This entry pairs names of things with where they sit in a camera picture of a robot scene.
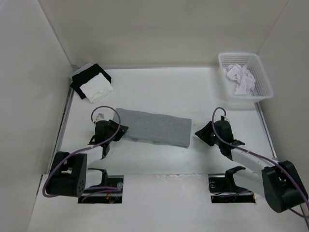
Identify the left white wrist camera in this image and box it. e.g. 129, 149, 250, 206
94, 113, 105, 123

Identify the folded white tank top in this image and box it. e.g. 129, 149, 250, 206
80, 72, 113, 103

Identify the grey tank top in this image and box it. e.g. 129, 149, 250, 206
113, 108, 192, 148

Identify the white plastic basket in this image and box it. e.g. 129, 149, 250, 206
218, 53, 274, 103

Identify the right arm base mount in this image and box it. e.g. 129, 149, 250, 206
208, 166, 255, 203

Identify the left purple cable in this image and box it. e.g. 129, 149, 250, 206
42, 105, 123, 203

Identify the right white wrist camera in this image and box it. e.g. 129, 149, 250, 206
220, 116, 230, 123

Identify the pale pink tank top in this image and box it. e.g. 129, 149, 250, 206
224, 64, 256, 96

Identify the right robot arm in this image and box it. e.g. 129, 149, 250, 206
195, 117, 309, 213

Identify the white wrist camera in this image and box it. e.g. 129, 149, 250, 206
220, 116, 230, 123
94, 113, 105, 123

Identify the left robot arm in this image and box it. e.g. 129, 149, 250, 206
42, 120, 129, 198

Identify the folded black tank top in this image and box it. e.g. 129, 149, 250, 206
70, 63, 112, 100

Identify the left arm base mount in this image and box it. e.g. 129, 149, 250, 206
78, 169, 124, 204

